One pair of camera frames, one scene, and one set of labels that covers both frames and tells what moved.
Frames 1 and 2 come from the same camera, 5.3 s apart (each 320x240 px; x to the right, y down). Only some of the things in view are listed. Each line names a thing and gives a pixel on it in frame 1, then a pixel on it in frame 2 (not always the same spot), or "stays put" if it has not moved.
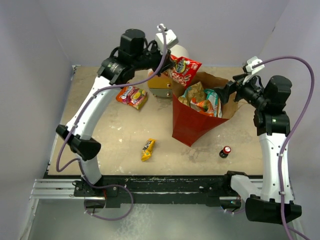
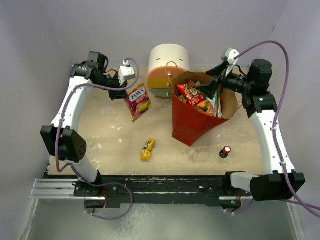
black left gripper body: (151, 59) → (114, 82)
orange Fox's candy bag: (204, 107) stays put
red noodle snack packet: (185, 69) → (193, 95)
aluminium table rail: (54, 189) stays put
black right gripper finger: (223, 93) → (209, 89)
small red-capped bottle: (224, 153) stays put
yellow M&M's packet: (147, 150) stays put
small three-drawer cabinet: (162, 86) stays put
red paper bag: (190, 126) stays put
